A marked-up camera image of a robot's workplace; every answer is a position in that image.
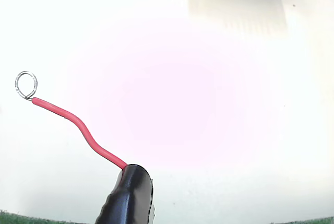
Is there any red wire with metal loop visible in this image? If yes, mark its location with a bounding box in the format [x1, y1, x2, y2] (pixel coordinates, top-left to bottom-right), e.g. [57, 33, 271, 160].
[15, 70, 128, 170]

